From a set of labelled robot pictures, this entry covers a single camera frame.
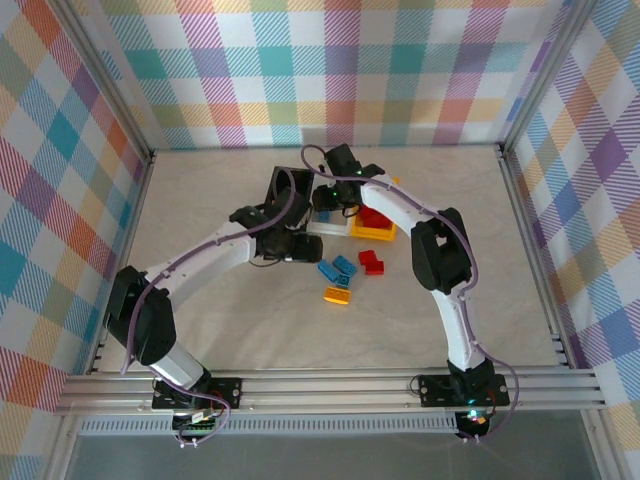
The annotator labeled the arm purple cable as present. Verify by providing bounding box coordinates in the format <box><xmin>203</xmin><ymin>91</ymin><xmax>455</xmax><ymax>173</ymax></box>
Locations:
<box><xmin>121</xmin><ymin>168</ymin><xmax>297</xmax><ymax>449</ymax></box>
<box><xmin>301</xmin><ymin>144</ymin><xmax>521</xmax><ymax>444</ymax></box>

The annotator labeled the aluminium front rail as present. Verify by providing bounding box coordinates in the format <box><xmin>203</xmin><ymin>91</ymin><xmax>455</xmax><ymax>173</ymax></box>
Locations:
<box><xmin>53</xmin><ymin>368</ymin><xmax>609</xmax><ymax>417</ymax></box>

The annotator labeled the aluminium side rail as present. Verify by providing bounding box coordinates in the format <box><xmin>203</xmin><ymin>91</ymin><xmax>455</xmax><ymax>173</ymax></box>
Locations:
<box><xmin>85</xmin><ymin>152</ymin><xmax>157</xmax><ymax>376</ymax></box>
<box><xmin>495</xmin><ymin>143</ymin><xmax>599</xmax><ymax>372</ymax></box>

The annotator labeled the black plastic bin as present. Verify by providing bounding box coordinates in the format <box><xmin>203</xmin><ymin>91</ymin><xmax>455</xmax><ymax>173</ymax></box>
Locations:
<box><xmin>267</xmin><ymin>166</ymin><xmax>316</xmax><ymax>222</ymax></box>

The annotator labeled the aluminium corner post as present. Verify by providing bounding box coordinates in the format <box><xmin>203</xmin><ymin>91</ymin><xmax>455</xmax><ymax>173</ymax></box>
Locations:
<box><xmin>497</xmin><ymin>0</ymin><xmax>599</xmax><ymax>154</ymax></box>
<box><xmin>49</xmin><ymin>0</ymin><xmax>156</xmax><ymax>160</ymax></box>

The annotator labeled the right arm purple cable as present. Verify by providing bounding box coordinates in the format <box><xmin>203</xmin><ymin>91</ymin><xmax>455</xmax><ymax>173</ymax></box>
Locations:
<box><xmin>301</xmin><ymin>144</ymin><xmax>521</xmax><ymax>444</ymax></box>

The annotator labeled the white plastic bin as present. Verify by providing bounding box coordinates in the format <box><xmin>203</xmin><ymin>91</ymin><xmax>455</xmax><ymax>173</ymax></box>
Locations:
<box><xmin>305</xmin><ymin>208</ymin><xmax>354</xmax><ymax>238</ymax></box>

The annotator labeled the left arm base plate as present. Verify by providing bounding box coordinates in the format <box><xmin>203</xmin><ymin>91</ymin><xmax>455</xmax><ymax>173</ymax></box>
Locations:
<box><xmin>151</xmin><ymin>377</ymin><xmax>244</xmax><ymax>412</ymax></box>

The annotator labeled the grey slotted cable duct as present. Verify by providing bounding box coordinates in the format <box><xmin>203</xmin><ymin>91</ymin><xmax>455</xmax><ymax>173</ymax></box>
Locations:
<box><xmin>78</xmin><ymin>417</ymin><xmax>460</xmax><ymax>437</ymax></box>

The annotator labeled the long yellow lego brick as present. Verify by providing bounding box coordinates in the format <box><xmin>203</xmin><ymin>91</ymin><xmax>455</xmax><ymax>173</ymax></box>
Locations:
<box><xmin>323</xmin><ymin>285</ymin><xmax>354</xmax><ymax>306</ymax></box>

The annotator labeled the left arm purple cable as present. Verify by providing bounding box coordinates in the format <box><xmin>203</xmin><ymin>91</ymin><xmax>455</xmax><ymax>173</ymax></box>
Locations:
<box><xmin>121</xmin><ymin>168</ymin><xmax>297</xmax><ymax>449</ymax></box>

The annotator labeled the yellow plastic bin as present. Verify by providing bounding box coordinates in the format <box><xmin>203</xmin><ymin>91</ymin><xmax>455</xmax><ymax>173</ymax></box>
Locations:
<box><xmin>348</xmin><ymin>175</ymin><xmax>401</xmax><ymax>242</ymax></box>

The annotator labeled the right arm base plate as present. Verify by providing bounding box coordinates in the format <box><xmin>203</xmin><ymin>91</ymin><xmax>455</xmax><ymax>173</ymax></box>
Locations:
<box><xmin>417</xmin><ymin>373</ymin><xmax>511</xmax><ymax>408</ymax></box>

